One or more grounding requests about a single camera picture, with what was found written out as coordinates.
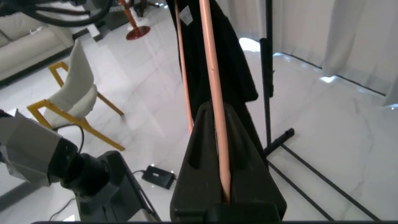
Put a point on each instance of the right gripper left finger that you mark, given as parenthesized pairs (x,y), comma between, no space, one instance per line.
(196,174)

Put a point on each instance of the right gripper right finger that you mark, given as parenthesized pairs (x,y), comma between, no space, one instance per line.
(252,180)

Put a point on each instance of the pink clothes hanger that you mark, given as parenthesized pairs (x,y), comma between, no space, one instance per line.
(214,77)

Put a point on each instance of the black garment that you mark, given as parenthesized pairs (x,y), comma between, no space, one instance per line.
(236,62)

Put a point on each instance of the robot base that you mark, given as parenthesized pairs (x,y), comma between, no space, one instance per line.
(118,193)

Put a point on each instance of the black clothes rack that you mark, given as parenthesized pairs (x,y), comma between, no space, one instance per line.
(266,77)

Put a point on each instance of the black power adapter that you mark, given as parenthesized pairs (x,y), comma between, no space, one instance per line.
(158,176)

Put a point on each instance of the red stand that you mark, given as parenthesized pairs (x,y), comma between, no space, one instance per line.
(138,32)

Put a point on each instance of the white curtain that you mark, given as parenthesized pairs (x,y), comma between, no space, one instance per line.
(342,37)

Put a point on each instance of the beige sofa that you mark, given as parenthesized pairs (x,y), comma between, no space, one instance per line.
(28,49)

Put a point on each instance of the white chair with yellow frame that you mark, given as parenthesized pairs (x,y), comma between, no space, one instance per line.
(74,93)

